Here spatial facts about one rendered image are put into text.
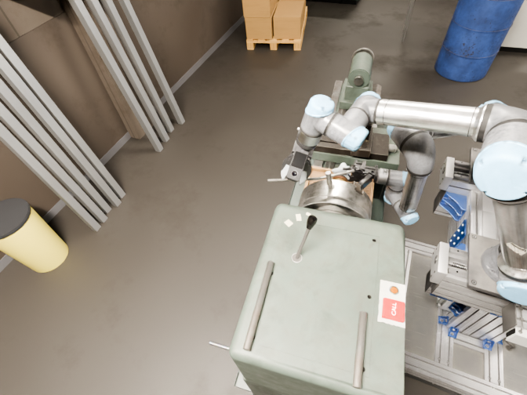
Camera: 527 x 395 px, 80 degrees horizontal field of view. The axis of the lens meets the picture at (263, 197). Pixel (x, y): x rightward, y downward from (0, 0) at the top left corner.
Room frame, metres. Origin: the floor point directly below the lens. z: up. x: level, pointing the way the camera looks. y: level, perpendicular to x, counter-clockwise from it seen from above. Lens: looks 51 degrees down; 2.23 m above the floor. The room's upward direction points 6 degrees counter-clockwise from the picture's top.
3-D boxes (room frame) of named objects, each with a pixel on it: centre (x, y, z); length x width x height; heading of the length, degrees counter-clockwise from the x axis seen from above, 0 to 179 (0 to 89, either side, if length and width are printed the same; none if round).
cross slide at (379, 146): (1.37, -0.54, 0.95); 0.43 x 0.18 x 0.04; 69
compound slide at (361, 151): (1.32, -0.59, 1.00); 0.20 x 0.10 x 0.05; 159
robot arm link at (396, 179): (0.95, -0.64, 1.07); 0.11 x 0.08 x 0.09; 69
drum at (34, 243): (1.42, 1.82, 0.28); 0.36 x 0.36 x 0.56
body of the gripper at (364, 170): (1.01, -0.50, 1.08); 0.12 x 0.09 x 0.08; 69
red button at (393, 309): (0.30, -0.35, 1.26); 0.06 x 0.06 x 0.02; 69
